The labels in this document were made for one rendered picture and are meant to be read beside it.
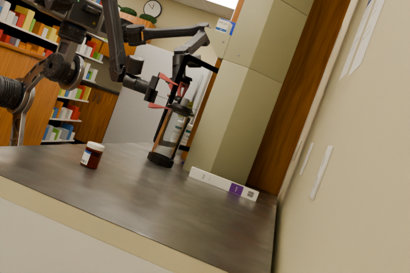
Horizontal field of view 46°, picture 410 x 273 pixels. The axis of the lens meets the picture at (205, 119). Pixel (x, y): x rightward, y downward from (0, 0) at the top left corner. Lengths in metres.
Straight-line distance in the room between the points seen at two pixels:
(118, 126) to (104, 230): 6.27
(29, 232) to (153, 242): 0.24
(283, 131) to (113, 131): 5.13
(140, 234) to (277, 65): 1.25
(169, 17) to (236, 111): 6.04
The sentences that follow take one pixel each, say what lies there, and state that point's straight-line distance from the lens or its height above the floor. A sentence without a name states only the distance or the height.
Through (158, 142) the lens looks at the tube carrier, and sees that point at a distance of 1.84.
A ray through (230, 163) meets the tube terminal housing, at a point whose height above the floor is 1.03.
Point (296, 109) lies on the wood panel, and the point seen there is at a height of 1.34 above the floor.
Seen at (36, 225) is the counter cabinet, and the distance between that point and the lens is 1.00.
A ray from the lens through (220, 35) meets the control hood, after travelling 1.97.
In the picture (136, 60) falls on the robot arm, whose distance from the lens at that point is 1.87.
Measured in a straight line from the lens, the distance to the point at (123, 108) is 7.18.
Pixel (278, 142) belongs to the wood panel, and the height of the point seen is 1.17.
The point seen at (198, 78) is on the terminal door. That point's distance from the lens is 2.11.
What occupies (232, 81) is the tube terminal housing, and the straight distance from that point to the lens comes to 1.94.
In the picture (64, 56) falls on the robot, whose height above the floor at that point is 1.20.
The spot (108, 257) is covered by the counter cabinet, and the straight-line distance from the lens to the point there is 0.96.
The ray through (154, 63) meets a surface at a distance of 7.12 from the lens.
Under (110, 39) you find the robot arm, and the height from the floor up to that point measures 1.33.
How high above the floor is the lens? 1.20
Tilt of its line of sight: 1 degrees down
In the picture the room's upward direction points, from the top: 20 degrees clockwise
